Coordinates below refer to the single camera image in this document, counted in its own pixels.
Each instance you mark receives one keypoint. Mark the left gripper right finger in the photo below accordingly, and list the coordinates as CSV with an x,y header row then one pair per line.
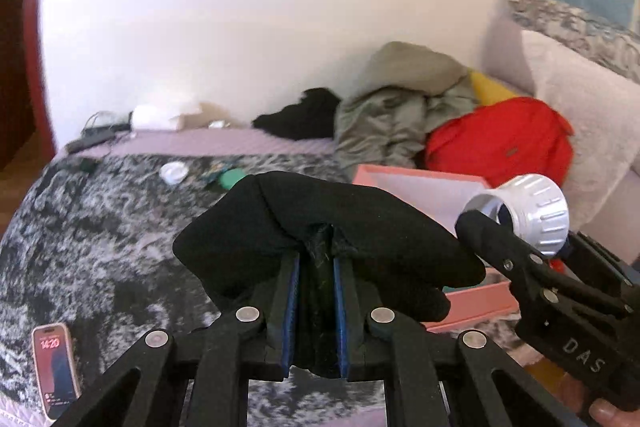
x,y
431,379

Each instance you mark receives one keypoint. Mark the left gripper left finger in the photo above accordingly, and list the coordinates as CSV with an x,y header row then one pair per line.
x,y
199,379

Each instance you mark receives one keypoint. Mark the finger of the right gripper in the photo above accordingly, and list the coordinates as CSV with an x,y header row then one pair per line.
x,y
519,262

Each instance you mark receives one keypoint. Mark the black glove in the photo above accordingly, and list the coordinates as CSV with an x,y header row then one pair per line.
x,y
240,242

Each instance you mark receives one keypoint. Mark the green small object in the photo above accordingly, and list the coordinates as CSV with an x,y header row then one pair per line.
x,y
229,177

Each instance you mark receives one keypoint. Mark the person's right hand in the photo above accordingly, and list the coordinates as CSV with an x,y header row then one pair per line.
x,y
608,415

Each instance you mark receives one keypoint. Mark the pink cardboard box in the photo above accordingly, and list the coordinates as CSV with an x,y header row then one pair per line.
x,y
442,197

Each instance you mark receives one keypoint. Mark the smartphone with pink case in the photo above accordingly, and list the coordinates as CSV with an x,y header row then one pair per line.
x,y
52,350

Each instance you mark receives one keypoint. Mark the red backpack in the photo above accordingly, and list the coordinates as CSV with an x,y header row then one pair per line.
x,y
497,142

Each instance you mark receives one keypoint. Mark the yellow cloth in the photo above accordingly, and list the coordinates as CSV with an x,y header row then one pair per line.
x,y
488,91

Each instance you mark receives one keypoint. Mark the black white patterned blanket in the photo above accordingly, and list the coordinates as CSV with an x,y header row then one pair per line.
x,y
90,247

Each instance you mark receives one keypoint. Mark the olive green jacket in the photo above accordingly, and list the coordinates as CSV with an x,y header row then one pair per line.
x,y
405,92

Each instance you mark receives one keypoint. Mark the white lace cushion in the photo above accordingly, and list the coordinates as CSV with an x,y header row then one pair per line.
x,y
603,110

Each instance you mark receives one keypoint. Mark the black fur garment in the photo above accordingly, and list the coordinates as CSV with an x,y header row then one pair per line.
x,y
309,119

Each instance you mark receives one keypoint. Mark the small white cap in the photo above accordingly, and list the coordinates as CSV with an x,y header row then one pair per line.
x,y
174,172

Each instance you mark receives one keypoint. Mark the black charger with cable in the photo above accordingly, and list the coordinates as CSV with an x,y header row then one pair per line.
x,y
100,128

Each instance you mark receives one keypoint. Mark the dark red door frame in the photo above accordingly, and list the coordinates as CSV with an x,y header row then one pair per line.
x,y
23,95

